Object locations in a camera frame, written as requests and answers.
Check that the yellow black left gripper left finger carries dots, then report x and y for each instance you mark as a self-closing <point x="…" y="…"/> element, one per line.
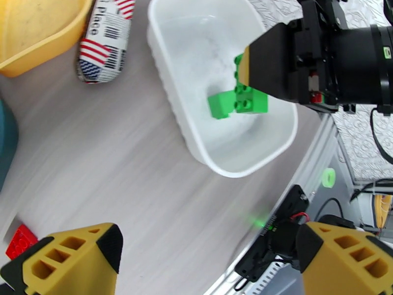
<point x="70" y="266"/>

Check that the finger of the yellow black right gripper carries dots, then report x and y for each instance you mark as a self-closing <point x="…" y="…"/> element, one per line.
<point x="267" y="63"/>

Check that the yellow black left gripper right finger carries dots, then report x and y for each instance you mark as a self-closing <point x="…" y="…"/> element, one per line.
<point x="340" y="266"/>

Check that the long green lego brick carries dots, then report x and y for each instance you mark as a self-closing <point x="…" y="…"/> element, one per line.
<point x="238" y="69"/>

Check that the red lego brick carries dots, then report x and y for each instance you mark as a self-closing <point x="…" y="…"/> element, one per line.
<point x="20" y="242"/>

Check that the light green lego block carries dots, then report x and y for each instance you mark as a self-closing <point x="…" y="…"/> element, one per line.
<point x="219" y="105"/>

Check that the white slotted strip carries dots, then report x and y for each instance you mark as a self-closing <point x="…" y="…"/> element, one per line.
<point x="270" y="282"/>

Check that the white plastic container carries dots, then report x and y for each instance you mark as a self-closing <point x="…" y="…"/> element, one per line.
<point x="190" y="33"/>

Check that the green tape roll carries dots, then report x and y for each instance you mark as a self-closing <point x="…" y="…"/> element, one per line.
<point x="328" y="178"/>

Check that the teal plastic container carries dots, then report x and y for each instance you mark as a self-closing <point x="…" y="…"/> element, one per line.
<point x="7" y="140"/>

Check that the yellow plastic container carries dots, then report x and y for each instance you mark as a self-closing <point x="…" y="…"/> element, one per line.
<point x="30" y="26"/>

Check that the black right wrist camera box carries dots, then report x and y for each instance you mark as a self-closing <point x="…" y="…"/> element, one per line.
<point x="322" y="11"/>

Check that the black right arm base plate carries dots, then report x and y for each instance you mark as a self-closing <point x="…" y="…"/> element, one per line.
<point x="294" y="199"/>

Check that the long aluminium frame rail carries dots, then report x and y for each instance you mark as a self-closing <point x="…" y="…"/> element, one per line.
<point x="310" y="168"/>

